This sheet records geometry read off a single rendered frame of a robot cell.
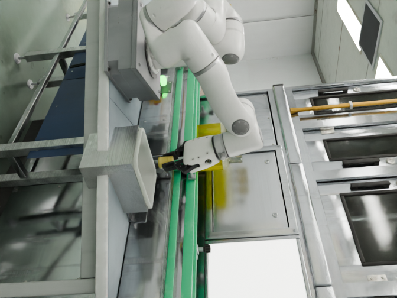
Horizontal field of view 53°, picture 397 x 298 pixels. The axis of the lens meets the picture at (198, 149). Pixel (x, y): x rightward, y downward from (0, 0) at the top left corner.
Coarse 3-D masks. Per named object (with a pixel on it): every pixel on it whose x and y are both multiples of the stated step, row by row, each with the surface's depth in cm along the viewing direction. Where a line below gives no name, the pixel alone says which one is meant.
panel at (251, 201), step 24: (240, 168) 170; (264, 168) 168; (216, 192) 162; (240, 192) 160; (264, 192) 159; (288, 192) 156; (216, 216) 153; (240, 216) 152; (264, 216) 150; (288, 216) 148; (216, 240) 145; (240, 240) 143; (264, 240) 142
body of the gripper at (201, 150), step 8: (208, 136) 120; (184, 144) 121; (192, 144) 119; (200, 144) 118; (208, 144) 116; (184, 152) 119; (192, 152) 117; (200, 152) 115; (208, 152) 114; (184, 160) 116; (192, 160) 115; (200, 160) 114; (208, 160) 115; (216, 160) 115; (200, 168) 116
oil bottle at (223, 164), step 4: (220, 160) 153; (224, 160) 153; (228, 160) 154; (216, 164) 154; (220, 164) 154; (224, 164) 154; (228, 164) 155; (208, 168) 156; (212, 168) 156; (216, 168) 155; (220, 168) 155; (224, 168) 155
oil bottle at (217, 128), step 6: (198, 126) 169; (204, 126) 169; (210, 126) 168; (216, 126) 168; (222, 126) 167; (198, 132) 166; (204, 132) 166; (210, 132) 166; (216, 132) 166; (222, 132) 166
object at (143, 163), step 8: (144, 136) 128; (136, 144) 119; (144, 144) 130; (136, 152) 116; (144, 152) 132; (136, 160) 114; (144, 160) 135; (152, 160) 135; (136, 168) 114; (144, 168) 137; (152, 168) 137; (136, 176) 118; (144, 176) 138; (152, 176) 138; (144, 184) 135; (152, 184) 135; (144, 192) 121; (152, 192) 133; (152, 200) 130
